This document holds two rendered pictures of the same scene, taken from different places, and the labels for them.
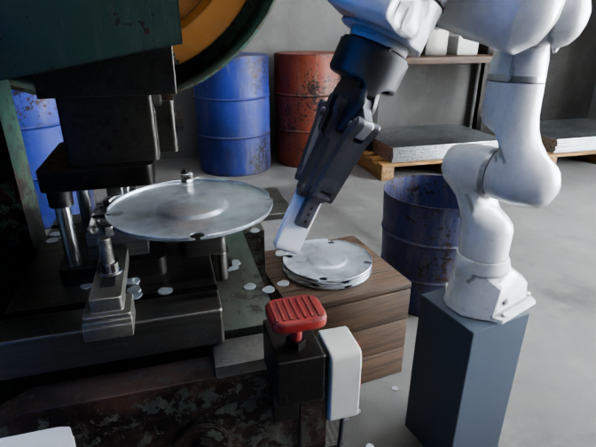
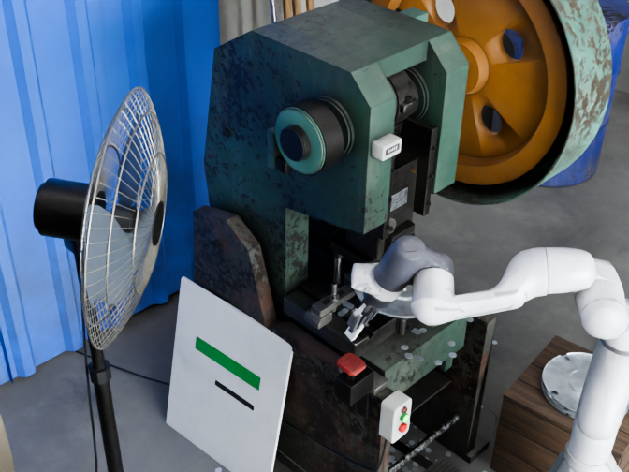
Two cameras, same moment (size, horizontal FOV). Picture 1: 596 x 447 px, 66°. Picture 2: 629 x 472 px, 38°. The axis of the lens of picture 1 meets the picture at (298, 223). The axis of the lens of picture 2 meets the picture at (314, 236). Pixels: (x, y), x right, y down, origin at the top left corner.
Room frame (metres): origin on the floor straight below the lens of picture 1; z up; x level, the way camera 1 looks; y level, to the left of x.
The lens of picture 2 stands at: (-0.52, -1.51, 2.41)
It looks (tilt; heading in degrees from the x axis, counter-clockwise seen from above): 35 degrees down; 60
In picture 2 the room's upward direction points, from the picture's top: 1 degrees clockwise
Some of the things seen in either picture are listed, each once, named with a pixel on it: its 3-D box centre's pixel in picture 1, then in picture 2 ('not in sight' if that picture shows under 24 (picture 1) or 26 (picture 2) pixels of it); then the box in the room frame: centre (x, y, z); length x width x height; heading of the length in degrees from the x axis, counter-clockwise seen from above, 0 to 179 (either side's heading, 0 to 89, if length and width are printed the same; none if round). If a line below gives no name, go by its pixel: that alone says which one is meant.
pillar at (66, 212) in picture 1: (66, 223); (337, 263); (0.63, 0.35, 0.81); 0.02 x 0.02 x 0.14
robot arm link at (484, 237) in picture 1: (476, 198); (600, 406); (0.99, -0.41, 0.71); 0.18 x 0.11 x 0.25; 38
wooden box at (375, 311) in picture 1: (325, 311); (576, 427); (1.32, -0.10, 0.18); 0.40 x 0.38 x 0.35; 112
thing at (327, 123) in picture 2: not in sight; (311, 137); (0.49, 0.26, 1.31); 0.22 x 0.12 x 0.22; 106
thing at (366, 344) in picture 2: (125, 268); (369, 295); (0.73, 0.31, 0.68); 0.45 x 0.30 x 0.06; 16
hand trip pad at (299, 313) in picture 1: (295, 333); (350, 372); (0.47, 0.00, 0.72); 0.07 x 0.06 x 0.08; 106
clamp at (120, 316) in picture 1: (109, 273); (331, 298); (0.57, 0.27, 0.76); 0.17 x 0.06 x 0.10; 16
